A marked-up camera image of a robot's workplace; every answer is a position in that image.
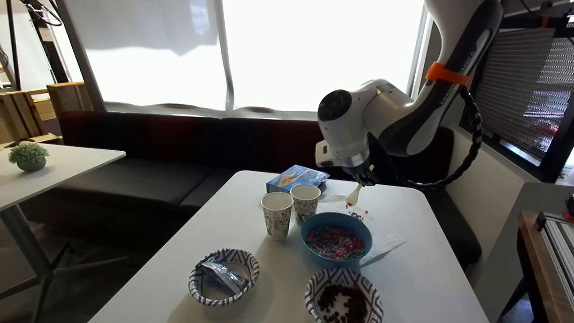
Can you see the wooden shelf unit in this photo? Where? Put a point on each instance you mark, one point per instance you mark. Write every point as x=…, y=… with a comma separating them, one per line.
x=544, y=269

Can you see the small potted green plant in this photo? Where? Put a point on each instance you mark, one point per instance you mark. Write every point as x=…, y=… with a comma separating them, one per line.
x=29, y=156

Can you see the colourful sprinkles in bowl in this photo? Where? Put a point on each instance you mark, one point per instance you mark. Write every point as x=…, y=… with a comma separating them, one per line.
x=334, y=242

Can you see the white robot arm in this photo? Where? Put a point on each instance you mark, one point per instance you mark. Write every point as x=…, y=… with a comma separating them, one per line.
x=359, y=118

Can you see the blue cookie box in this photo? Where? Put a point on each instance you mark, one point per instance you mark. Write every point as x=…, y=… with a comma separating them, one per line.
x=296, y=175

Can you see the white paper towel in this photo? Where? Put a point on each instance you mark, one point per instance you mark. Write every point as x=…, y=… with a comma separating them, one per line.
x=388, y=220

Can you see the white window blind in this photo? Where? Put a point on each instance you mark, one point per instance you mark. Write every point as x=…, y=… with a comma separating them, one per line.
x=257, y=53

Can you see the short patterned paper cup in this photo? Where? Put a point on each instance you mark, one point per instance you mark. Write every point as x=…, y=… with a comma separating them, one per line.
x=305, y=202

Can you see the blue bowl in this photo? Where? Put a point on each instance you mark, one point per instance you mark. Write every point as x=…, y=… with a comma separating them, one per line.
x=311, y=238

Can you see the patterned bowl with foil packet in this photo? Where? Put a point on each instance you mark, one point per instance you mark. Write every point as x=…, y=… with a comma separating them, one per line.
x=248, y=271

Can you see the small spilled sprinkles heap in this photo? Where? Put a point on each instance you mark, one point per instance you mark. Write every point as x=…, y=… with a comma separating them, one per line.
x=359, y=211

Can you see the patterned bowl with chocolate chips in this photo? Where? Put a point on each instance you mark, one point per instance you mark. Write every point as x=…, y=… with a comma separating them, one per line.
x=370, y=292

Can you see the silver foil packet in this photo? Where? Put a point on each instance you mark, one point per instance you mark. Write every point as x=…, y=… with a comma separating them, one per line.
x=225, y=276

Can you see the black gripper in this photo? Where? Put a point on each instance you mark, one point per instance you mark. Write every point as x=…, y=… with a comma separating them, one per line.
x=373, y=163

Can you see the black framed screen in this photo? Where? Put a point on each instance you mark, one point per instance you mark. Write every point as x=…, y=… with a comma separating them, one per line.
x=526, y=89

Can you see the tall patterned paper cup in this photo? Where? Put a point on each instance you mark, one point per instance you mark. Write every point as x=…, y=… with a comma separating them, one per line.
x=277, y=215

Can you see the black upholstered bench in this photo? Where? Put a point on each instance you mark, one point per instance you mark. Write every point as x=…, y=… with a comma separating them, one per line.
x=149, y=172

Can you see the white side table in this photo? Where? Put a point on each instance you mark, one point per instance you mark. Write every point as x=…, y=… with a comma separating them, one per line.
x=54, y=170

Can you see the chocolate chips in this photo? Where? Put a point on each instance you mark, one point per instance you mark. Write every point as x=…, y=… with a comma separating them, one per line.
x=341, y=305

